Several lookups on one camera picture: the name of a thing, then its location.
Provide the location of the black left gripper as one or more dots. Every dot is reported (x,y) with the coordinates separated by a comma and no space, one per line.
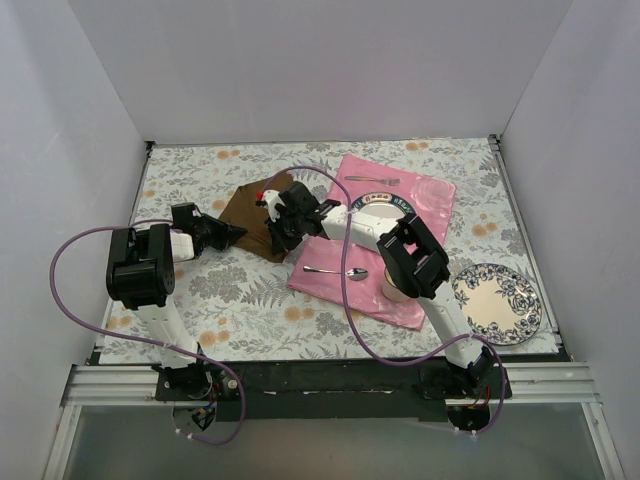
(213,232)

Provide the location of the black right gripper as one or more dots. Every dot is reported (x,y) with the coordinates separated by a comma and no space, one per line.
(279,228)

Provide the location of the brown cloth napkin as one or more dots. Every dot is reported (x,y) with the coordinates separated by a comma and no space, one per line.
(241,211)

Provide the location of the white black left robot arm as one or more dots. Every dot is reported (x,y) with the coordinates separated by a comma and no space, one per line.
(140,273)

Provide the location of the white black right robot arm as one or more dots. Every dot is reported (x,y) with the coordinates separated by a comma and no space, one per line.
(417,265)

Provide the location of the pink floral placemat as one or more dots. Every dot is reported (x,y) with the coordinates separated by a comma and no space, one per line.
(433,201)

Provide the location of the floral tablecloth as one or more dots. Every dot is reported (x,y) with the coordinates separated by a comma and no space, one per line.
(239,306)

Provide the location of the silver spoon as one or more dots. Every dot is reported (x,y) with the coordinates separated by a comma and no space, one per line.
(355,274)

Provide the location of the green rimmed white plate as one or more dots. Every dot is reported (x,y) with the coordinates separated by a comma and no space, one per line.
(384,205)

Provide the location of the cream mug dark rim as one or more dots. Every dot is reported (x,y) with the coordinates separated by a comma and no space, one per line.
(391,291)

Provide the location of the silver fork on placemat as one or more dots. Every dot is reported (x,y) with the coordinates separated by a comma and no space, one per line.
(383,181)

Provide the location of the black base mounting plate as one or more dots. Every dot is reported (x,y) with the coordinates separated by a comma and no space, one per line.
(331,389)

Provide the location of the blue floral white plate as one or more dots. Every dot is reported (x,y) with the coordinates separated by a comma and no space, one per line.
(499,303)

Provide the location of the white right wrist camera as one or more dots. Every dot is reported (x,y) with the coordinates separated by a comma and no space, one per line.
(272,202)

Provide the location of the aluminium table frame rail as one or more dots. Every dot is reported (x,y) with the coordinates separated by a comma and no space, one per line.
(552,427)

